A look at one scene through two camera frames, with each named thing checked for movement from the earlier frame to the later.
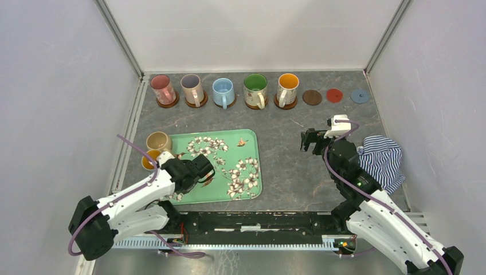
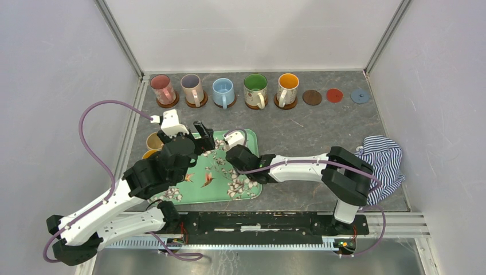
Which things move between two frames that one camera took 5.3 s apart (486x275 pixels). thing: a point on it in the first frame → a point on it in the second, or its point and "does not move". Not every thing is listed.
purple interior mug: [193, 89] does not move
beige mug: [159, 141] does not move
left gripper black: [183, 192] → [206, 142]
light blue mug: [223, 91] does not move
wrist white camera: [338, 129] → [234, 139]
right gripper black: [311, 136] → [247, 149]
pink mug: [164, 91] does not move
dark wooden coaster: [312, 97] does not move
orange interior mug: [287, 89] does not move
